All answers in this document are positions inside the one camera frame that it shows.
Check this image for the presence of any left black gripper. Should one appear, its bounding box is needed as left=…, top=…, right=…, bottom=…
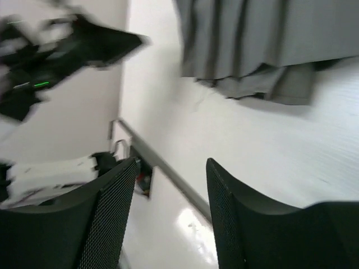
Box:
left=36, top=13, right=145, bottom=84

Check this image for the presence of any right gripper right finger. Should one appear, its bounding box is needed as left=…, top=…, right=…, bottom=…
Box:
left=206, top=158, right=358, bottom=268

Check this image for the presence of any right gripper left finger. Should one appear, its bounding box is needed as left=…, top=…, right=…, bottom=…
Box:
left=1, top=158, right=137, bottom=268

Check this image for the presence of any grey pleated skirt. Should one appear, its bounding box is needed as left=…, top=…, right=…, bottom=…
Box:
left=174, top=0, right=358, bottom=105

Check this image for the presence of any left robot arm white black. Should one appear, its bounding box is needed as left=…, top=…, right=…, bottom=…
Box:
left=1, top=12, right=144, bottom=208

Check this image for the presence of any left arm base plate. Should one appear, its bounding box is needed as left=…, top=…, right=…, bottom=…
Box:
left=130, top=146, right=153, bottom=199

